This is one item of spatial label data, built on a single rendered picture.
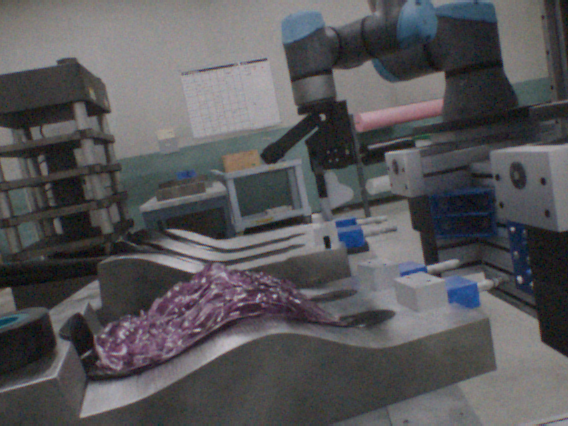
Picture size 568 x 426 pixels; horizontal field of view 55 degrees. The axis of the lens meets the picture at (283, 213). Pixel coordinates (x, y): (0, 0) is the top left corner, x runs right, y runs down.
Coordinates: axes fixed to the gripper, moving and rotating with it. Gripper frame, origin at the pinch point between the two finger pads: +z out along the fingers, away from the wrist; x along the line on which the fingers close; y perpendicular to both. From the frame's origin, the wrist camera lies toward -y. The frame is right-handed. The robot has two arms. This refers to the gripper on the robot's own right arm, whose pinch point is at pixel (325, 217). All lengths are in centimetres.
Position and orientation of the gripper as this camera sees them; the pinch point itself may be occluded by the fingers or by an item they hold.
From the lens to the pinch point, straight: 97.5
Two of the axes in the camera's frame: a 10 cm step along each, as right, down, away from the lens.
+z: 1.9, 9.7, 1.2
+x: 0.4, -1.3, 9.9
